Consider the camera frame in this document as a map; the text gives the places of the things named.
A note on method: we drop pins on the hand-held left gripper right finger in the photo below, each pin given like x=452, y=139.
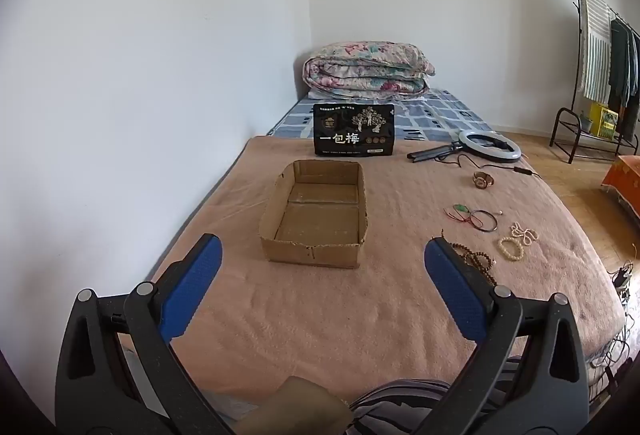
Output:
x=452, y=287

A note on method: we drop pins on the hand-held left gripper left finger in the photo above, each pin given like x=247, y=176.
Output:
x=195, y=285

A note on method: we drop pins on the cardboard box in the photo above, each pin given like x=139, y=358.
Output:
x=310, y=257

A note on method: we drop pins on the pink blanket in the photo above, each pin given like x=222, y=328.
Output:
x=350, y=315

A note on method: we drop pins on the person's striped pants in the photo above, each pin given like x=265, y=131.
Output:
x=400, y=405

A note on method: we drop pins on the black folded tripod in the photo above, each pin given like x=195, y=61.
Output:
x=430, y=153

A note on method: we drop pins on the tan cloth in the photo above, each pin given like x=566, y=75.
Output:
x=295, y=405

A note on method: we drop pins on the blue patterned bedsheet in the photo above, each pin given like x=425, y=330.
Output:
x=425, y=115

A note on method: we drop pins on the black box with Chinese text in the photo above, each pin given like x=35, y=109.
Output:
x=352, y=130

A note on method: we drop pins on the black metal clothes rack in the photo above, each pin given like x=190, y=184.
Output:
x=553, y=130

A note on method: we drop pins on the orange cloth stool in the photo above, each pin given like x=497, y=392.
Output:
x=625, y=180

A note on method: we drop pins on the yellow box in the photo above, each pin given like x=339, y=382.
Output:
x=605, y=120

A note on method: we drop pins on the folded floral quilt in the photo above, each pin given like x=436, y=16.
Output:
x=365, y=70

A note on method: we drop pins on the striped hanging towel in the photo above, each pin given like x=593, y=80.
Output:
x=595, y=50

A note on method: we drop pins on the dark hanging clothes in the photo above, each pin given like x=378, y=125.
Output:
x=622, y=65

